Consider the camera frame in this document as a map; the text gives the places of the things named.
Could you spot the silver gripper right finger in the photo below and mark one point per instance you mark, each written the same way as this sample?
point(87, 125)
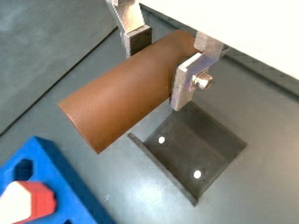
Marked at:
point(192, 74)

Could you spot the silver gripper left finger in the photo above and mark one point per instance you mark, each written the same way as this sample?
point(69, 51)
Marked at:
point(135, 32)

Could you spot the brown cylinder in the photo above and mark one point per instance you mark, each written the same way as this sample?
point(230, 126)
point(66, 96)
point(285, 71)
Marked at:
point(107, 107)

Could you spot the blue foam shape board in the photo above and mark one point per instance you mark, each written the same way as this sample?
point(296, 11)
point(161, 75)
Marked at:
point(39, 162)

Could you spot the black cradle stand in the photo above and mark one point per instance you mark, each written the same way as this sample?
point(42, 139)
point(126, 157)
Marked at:
point(192, 147)

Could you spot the red white-topped peg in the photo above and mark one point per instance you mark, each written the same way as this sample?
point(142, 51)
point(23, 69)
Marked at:
point(26, 201)

